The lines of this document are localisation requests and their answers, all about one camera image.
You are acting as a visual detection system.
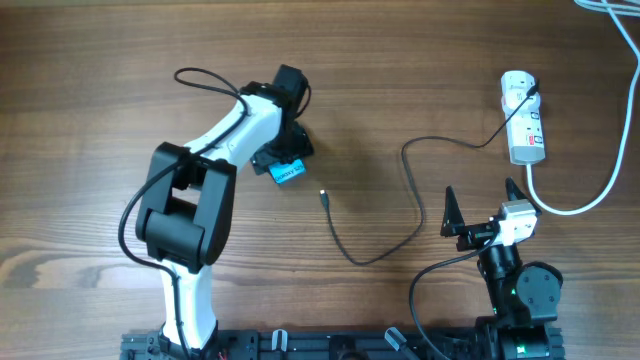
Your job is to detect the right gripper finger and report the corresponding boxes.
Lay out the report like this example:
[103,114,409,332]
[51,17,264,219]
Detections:
[440,186,465,237]
[505,177,542,216]

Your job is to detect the Galaxy S25 smartphone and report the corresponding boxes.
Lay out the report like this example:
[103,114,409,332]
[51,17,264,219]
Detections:
[269,159,306,185]

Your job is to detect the black USB charging cable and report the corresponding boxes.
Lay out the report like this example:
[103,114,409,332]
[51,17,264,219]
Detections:
[319,79,541,267]

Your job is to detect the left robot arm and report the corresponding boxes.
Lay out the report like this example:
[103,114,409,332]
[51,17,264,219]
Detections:
[132,65,314,359]

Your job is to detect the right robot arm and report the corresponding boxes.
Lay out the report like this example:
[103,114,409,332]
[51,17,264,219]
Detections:
[440,178,566,359]

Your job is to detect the white USB charger plug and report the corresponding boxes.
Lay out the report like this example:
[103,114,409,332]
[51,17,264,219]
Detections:
[502,86,541,114]

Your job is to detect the white power strip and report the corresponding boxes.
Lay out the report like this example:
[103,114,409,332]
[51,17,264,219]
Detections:
[501,70,545,165]

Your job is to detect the white power strip cord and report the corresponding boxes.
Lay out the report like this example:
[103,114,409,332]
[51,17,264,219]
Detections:
[524,0,640,217]

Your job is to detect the black aluminium base frame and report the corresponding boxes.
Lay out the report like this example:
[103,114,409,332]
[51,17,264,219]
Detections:
[119,324,566,360]

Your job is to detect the white cables in corner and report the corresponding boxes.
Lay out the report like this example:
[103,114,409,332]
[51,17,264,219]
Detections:
[573,0,640,18]

